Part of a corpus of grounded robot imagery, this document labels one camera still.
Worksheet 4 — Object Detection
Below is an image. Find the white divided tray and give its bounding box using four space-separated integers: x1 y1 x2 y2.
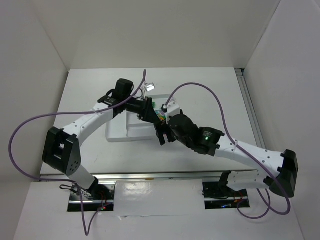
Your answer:
105 94 170 143

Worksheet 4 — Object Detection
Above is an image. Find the aluminium rail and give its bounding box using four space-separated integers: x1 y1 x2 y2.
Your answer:
39 169 261 182
234 68 268 150

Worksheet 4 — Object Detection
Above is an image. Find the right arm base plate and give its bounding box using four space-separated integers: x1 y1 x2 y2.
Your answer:
202 181 250 210

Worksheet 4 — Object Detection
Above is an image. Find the aluminium rail right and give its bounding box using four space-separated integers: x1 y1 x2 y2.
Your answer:
234 68 268 150

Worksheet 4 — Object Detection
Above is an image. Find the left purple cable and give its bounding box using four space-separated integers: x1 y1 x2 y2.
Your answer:
8 69 148 237

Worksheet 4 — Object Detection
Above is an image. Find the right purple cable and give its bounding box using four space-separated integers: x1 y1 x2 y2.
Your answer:
164 82 292 220

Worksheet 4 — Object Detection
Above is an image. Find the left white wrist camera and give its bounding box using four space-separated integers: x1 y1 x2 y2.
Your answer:
143 83 156 92

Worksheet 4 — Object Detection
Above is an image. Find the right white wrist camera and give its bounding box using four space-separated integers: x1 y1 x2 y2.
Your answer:
161 100 181 119

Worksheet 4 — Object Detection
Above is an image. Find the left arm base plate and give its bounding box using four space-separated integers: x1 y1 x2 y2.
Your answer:
59 181 116 213

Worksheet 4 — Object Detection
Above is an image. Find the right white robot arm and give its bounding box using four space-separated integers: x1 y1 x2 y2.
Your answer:
154 113 299 198

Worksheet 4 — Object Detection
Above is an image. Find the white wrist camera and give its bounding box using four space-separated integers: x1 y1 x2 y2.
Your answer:
143 83 156 92
161 100 181 119

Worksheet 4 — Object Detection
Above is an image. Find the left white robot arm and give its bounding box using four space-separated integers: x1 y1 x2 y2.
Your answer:
42 78 161 197

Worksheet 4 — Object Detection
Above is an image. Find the aluminium rail front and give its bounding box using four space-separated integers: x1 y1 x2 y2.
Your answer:
39 169 261 182

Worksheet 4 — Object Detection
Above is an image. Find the purple cable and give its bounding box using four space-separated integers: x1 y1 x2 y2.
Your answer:
164 82 292 220
8 69 148 237

